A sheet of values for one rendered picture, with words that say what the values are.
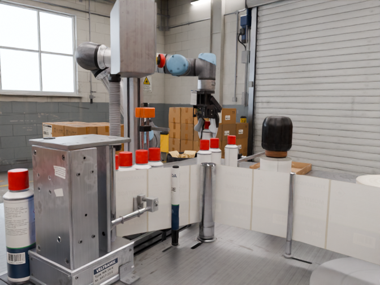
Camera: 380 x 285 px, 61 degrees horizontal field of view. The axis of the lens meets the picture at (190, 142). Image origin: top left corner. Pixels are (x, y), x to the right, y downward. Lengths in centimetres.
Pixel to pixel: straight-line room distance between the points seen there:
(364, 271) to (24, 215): 65
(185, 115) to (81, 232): 448
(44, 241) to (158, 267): 23
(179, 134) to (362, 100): 271
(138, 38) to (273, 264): 63
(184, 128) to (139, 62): 415
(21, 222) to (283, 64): 534
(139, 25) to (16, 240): 57
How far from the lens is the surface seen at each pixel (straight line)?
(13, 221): 66
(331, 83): 534
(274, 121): 88
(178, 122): 508
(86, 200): 55
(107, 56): 133
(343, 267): 74
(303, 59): 558
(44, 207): 60
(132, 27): 88
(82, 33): 691
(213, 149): 115
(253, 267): 71
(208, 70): 136
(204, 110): 134
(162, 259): 72
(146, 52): 87
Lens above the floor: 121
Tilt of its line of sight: 7 degrees down
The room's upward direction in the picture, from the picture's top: 1 degrees clockwise
